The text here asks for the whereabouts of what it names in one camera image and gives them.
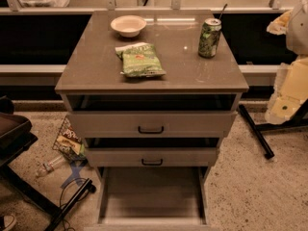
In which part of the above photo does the green soda can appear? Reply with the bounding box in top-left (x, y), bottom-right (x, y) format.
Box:
top-left (198, 18), bottom-right (221, 58)

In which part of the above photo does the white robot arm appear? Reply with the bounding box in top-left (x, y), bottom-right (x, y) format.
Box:
top-left (265, 0), bottom-right (308, 124)

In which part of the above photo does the grey drawer cabinet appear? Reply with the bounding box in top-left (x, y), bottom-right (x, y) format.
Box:
top-left (56, 11), bottom-right (247, 231)

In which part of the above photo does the open bottom drawer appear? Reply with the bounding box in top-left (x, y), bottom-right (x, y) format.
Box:
top-left (84, 167), bottom-right (219, 231)

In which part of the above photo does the green chip bag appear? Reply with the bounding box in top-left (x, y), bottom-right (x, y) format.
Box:
top-left (115, 42), bottom-right (166, 78)

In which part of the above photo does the white paper bowl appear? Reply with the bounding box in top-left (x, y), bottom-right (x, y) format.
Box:
top-left (111, 15), bottom-right (146, 38)

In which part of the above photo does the red snack bag on floor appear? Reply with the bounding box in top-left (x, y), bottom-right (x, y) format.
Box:
top-left (52, 117), bottom-right (86, 161)

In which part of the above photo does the clear plastic bottle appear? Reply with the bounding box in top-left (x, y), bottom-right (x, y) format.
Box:
top-left (36, 155), bottom-right (66, 177)

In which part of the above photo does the black chair base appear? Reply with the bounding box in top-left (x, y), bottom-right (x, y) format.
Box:
top-left (0, 100), bottom-right (98, 231)

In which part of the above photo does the black stand leg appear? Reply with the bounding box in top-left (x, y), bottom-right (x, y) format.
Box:
top-left (238, 100), bottom-right (308, 160)

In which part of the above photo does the shoe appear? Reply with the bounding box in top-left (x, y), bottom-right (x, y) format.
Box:
top-left (0, 214), bottom-right (16, 231)

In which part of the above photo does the top drawer with handle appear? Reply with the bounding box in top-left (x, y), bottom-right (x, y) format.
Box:
top-left (67, 112), bottom-right (237, 138)

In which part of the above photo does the drawer with handle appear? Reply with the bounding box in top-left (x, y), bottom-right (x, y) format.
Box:
top-left (67, 112), bottom-right (237, 138)
top-left (86, 147), bottom-right (218, 167)

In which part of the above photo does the middle drawer with handle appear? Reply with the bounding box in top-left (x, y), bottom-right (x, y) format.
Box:
top-left (86, 147), bottom-right (218, 167)

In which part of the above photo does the black floor cable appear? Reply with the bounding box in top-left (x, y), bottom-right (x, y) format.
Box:
top-left (58, 177), bottom-right (91, 231)

